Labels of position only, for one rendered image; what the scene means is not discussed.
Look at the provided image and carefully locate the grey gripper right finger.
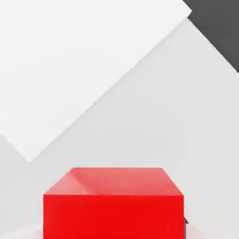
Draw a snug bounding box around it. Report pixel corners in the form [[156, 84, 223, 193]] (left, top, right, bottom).
[[183, 216, 211, 239]]

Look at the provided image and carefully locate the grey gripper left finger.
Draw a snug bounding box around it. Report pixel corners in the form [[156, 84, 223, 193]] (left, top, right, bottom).
[[7, 225, 44, 239]]

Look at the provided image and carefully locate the small red cube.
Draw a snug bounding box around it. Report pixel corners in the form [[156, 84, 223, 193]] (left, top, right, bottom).
[[43, 167, 185, 239]]

